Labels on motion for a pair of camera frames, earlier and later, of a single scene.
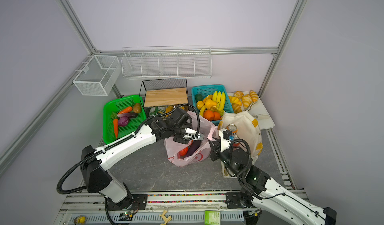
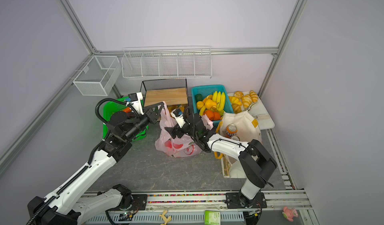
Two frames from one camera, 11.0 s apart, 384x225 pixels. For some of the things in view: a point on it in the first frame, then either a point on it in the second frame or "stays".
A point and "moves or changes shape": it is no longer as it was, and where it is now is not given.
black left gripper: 181,140 → 149,113
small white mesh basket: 97,77 stays
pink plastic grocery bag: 209,130 moves or changes shape
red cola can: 236,143 stays
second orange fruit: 217,116 stays
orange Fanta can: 232,127 stays
